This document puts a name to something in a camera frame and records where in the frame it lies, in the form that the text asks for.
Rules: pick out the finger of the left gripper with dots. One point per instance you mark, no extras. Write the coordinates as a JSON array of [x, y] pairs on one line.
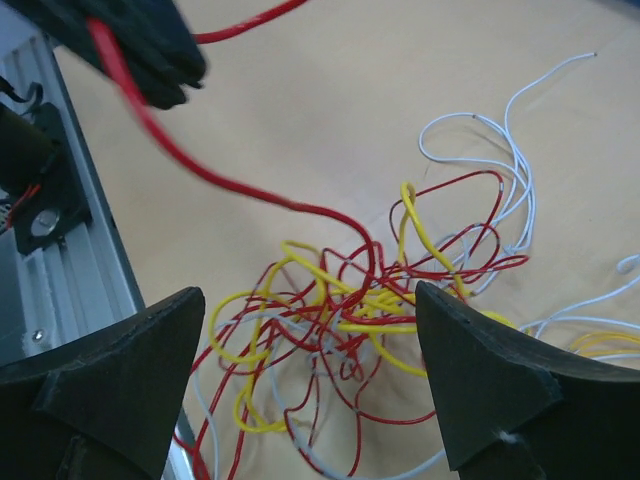
[[158, 47]]

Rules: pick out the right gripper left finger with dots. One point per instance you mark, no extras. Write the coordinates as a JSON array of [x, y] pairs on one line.
[[104, 406]]

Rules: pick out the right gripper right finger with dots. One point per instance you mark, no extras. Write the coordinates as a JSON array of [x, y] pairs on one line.
[[513, 407]]

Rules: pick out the aluminium front rail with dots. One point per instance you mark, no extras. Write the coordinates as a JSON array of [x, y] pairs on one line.
[[82, 283]]

